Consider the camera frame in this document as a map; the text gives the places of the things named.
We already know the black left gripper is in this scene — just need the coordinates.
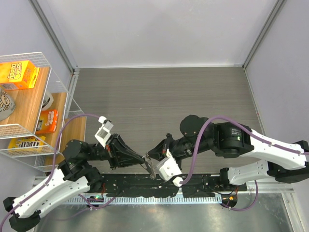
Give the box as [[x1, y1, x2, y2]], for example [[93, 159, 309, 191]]
[[85, 132, 145, 169]]

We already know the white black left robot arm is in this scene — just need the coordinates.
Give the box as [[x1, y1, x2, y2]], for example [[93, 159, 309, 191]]
[[3, 134, 144, 232]]

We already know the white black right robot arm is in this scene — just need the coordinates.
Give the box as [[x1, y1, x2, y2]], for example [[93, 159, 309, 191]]
[[148, 115, 309, 190]]

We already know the orange razor package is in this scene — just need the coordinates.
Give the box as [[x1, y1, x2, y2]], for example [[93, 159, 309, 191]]
[[36, 110, 58, 134]]

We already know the yellow candy box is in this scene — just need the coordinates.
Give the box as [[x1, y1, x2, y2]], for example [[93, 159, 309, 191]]
[[8, 136, 45, 151]]

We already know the white bottle on shelf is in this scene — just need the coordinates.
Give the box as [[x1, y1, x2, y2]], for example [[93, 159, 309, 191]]
[[42, 90, 54, 111]]

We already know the grey cartoon pouch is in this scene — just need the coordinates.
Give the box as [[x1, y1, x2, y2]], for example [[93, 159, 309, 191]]
[[0, 87, 16, 121]]

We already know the orange yellow snack box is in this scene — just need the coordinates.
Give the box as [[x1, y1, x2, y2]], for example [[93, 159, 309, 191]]
[[0, 60, 40, 90]]

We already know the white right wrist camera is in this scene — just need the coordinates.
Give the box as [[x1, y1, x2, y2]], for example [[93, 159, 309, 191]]
[[155, 156, 183, 187]]

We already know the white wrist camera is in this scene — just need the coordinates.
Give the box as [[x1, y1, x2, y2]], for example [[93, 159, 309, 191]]
[[95, 116, 113, 147], [155, 156, 183, 187]]

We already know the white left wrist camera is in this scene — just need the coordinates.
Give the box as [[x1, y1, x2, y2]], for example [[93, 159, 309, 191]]
[[95, 116, 113, 147]]

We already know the slotted cable duct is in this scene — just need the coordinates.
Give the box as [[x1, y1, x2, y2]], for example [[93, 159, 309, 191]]
[[61, 194, 222, 205]]

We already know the white wire shelf rack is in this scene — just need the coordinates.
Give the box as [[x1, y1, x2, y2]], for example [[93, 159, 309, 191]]
[[0, 52, 86, 172]]

